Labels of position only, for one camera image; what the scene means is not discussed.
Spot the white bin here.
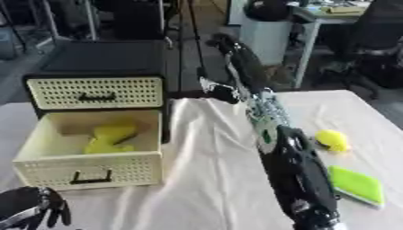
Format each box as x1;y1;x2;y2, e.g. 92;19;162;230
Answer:
237;14;295;66

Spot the black tripod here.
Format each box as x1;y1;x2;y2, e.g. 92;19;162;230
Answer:
171;0;211;94

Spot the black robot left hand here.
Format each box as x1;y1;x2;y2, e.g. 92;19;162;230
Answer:
0;185;75;230

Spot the yellow round toy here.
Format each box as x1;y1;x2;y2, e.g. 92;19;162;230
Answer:
313;128;352;153

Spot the green flat pad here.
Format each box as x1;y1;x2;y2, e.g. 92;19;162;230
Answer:
326;164;388;209

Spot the black handle of open drawer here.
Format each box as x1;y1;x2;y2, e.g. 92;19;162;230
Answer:
67;169;115;185

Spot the black cabinet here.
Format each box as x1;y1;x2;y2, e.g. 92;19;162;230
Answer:
22;40;174;145

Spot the black handle of closed drawer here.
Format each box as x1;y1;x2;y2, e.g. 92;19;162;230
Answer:
76;92;119;102

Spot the pale closed drawer pierced front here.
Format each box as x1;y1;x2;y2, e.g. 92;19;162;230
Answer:
25;76;166;111

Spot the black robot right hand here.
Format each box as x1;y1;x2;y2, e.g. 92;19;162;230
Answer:
196;31;277;105

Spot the black office chair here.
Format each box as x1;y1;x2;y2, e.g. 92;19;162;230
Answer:
316;0;403;101

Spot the yellow soft toy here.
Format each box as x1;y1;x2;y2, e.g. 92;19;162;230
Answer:
82;123;140;155

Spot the pale open drawer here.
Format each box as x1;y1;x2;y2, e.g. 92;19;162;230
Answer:
11;110;166;192

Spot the black bag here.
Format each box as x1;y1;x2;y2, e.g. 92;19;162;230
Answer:
242;0;295;22

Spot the white desk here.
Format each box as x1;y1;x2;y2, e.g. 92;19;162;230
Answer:
290;1;372;90

